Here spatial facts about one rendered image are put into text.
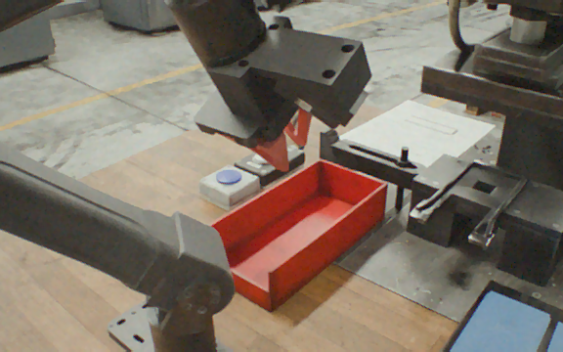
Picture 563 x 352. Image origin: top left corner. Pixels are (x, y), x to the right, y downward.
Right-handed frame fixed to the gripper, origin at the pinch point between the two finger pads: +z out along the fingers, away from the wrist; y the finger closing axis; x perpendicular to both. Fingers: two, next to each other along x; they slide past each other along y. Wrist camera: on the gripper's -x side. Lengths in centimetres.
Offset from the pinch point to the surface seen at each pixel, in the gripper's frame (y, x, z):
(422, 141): 34, 8, 43
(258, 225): -1.5, 12.4, 20.2
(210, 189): 0.5, 23.4, 20.2
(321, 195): 9.4, 11.4, 27.7
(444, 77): 20.4, -6.1, 8.2
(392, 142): 31, 12, 40
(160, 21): 220, 412, 229
